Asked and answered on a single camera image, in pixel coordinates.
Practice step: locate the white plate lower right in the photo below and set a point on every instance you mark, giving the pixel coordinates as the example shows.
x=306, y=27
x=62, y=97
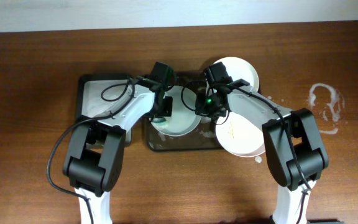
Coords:
x=239, y=136

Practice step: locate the cream plate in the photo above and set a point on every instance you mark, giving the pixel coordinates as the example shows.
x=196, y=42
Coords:
x=240, y=69

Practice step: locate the green yellow sponge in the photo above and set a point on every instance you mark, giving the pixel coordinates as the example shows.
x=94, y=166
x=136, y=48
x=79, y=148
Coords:
x=159, y=121

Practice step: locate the black soapy water tray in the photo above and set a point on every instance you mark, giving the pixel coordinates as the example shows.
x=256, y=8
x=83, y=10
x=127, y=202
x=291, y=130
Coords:
x=93, y=91

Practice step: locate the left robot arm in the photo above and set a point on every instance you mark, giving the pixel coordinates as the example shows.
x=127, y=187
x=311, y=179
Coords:
x=94, y=172

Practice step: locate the dark brown serving tray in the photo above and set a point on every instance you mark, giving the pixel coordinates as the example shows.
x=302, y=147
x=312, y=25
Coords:
x=202, y=138

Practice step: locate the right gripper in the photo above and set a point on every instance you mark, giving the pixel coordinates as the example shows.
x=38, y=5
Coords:
x=206, y=109

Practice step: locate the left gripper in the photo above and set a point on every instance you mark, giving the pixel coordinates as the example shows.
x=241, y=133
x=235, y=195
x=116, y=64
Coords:
x=165, y=107

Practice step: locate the pale blue plate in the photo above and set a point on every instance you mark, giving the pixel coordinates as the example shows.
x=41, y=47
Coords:
x=182, y=120

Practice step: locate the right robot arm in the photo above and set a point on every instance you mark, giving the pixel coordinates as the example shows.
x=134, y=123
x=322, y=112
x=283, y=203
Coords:
x=294, y=148

